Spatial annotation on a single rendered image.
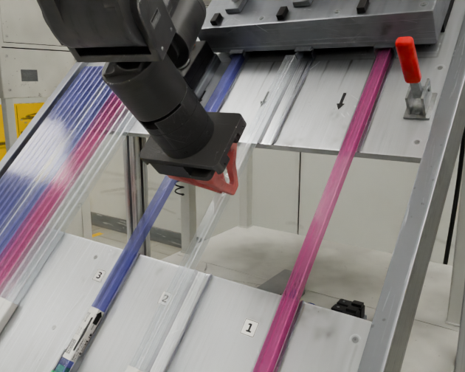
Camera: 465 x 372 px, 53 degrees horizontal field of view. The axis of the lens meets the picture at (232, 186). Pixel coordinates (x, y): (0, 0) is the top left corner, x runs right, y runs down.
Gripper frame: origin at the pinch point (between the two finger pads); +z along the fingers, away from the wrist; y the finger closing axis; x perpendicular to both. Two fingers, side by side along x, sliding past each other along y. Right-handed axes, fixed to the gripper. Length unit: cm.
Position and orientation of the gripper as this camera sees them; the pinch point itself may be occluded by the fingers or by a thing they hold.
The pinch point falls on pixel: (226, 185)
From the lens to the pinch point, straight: 54.0
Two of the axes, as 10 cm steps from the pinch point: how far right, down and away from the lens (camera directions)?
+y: -8.3, -1.2, 5.5
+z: 4.1, 5.5, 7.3
